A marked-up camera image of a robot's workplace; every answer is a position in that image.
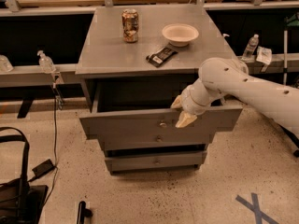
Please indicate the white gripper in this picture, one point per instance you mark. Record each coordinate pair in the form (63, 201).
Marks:
(189, 103)

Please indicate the grey top drawer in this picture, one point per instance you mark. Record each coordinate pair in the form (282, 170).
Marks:
(143, 108)

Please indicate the grey drawer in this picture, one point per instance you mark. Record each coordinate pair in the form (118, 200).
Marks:
(143, 108)
(118, 142)
(156, 161)

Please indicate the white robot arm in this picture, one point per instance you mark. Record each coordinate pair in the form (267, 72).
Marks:
(219, 77)

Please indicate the grey bottom drawer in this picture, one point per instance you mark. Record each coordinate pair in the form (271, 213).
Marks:
(156, 161)

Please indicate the grey drawer cabinet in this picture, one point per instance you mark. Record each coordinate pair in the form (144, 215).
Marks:
(105, 56)

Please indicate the grey middle drawer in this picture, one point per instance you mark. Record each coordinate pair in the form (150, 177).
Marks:
(118, 142)

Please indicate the black snack bar wrapper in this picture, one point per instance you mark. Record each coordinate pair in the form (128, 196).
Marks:
(160, 57)

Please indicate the white paper bowl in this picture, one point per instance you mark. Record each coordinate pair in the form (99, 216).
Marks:
(179, 34)

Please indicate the white paper packet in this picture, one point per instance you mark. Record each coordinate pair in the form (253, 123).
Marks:
(264, 55)

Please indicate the clear water bottle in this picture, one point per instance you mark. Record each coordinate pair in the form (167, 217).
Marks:
(250, 48)

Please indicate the crushed soda can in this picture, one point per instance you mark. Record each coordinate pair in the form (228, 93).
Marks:
(130, 24)

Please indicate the blue tape cross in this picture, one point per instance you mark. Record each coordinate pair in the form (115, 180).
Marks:
(254, 206)

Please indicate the clear sanitizer pump bottle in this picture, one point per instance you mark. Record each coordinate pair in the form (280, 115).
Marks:
(46, 62)

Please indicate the black power adapter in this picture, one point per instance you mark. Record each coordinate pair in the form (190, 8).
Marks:
(43, 168)

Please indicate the black chair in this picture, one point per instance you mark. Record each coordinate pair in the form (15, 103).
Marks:
(19, 202)

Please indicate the black cylinder handle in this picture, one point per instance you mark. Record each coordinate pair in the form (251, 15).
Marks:
(83, 213)

